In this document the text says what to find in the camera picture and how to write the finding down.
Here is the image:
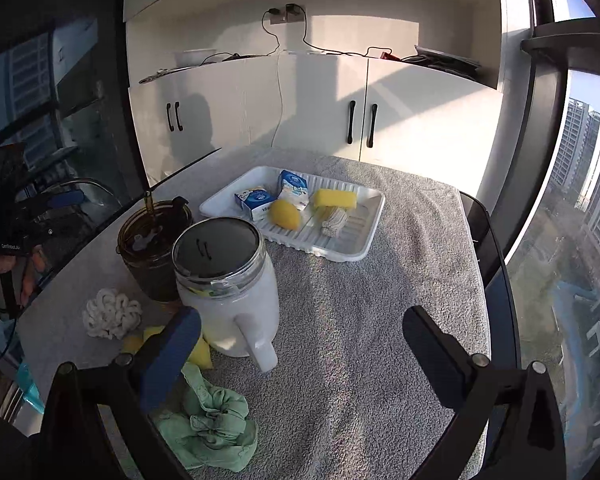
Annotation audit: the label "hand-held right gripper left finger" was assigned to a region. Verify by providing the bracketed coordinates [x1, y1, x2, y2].
[40, 306, 203, 480]

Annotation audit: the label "apartment buildings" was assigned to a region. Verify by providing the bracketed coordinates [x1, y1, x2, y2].
[550, 95, 600, 361]

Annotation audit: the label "white braided rope scrunchie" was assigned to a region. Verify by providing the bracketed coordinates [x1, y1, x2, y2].
[82, 287, 144, 341]

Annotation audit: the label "white mug with metal lid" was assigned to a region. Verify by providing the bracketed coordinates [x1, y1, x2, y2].
[171, 216, 281, 373]

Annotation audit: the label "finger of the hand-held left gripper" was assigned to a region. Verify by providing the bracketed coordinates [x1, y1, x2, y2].
[27, 217, 91, 248]
[30, 189, 86, 213]

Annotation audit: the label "blue and white tissue pack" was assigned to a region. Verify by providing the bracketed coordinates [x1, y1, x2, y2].
[234, 187, 276, 222]
[277, 170, 311, 209]

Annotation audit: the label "black cable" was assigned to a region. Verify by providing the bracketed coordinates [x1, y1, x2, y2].
[301, 7, 396, 59]

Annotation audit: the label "green cloth scrunchie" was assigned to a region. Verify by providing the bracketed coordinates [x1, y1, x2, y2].
[152, 362, 259, 473]

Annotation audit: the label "yellow rectangular sponge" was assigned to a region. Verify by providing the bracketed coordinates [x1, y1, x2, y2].
[312, 188, 358, 211]
[121, 325, 214, 371]

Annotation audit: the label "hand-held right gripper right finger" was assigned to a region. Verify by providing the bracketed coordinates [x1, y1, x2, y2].
[402, 305, 566, 480]

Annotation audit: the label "beige knitted cloth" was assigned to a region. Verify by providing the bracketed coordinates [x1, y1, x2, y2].
[321, 206, 348, 238]

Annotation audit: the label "white plastic tray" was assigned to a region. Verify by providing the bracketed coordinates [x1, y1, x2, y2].
[199, 165, 386, 262]

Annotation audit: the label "yellow teardrop makeup sponge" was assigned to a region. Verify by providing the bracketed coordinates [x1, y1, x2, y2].
[269, 199, 302, 232]

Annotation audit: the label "white cable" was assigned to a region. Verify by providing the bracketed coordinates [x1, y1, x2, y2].
[271, 52, 286, 148]

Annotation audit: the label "metal wicker chair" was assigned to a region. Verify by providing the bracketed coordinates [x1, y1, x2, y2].
[30, 160, 126, 231]

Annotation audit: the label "black window frame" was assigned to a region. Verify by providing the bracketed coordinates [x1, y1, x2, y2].
[500, 0, 596, 261]

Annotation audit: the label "white lower cabinet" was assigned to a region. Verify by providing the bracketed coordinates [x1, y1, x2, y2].
[127, 52, 506, 186]

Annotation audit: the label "grey towel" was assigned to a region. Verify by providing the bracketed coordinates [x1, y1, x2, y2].
[17, 147, 491, 480]

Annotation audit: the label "dark green glass cup with straw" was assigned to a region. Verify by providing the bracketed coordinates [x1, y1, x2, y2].
[116, 191, 196, 303]

